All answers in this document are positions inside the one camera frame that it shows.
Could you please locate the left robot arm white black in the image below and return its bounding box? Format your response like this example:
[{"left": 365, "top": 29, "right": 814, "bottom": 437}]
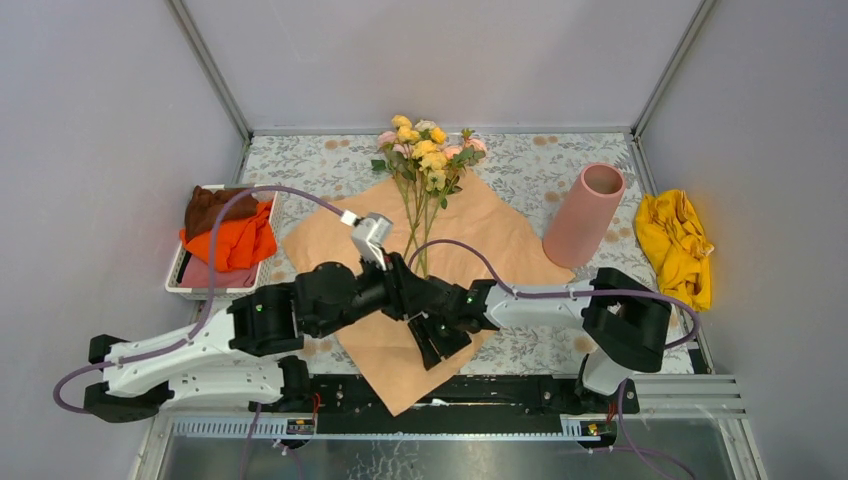
[{"left": 83, "top": 253, "right": 432, "bottom": 423}]

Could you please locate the yellow cloth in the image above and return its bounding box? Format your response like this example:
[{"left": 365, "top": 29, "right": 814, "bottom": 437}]
[{"left": 633, "top": 189, "right": 715, "bottom": 312}]

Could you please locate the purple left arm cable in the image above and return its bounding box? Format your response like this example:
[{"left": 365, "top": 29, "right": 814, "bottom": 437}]
[{"left": 52, "top": 185, "right": 346, "bottom": 480}]

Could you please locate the green peach wrapping paper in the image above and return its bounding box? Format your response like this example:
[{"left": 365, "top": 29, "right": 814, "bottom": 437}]
[{"left": 281, "top": 170, "right": 576, "bottom": 419}]

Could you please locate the pink cloth in basket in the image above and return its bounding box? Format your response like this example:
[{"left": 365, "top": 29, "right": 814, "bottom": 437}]
[{"left": 177, "top": 256, "right": 260, "bottom": 290}]

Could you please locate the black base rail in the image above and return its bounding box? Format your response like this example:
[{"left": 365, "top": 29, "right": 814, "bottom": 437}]
[{"left": 261, "top": 374, "right": 640, "bottom": 435}]

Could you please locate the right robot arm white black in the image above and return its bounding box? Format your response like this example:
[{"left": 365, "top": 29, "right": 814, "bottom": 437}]
[{"left": 405, "top": 268, "right": 671, "bottom": 412}]

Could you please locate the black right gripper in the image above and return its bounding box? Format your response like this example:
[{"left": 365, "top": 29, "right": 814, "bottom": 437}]
[{"left": 407, "top": 310, "right": 472, "bottom": 371}]

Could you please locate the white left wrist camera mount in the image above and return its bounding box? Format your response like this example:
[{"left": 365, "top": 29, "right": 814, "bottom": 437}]
[{"left": 340, "top": 210, "right": 394, "bottom": 271}]

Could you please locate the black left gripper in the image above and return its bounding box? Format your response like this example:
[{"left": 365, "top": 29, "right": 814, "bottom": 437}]
[{"left": 313, "top": 248, "right": 445, "bottom": 341}]

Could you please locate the pink cylindrical vase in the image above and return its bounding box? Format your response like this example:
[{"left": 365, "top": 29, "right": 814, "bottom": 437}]
[{"left": 542, "top": 163, "right": 627, "bottom": 269}]

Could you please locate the brown cloth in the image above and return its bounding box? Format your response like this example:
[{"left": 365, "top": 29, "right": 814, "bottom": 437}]
[{"left": 183, "top": 186, "right": 258, "bottom": 241}]

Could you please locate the yellow pink flower bunch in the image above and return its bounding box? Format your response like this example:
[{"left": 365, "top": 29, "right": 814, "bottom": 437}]
[{"left": 371, "top": 114, "right": 488, "bottom": 274}]

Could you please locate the orange cloth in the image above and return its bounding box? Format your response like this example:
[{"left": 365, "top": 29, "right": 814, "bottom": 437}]
[{"left": 179, "top": 202, "right": 278, "bottom": 273}]

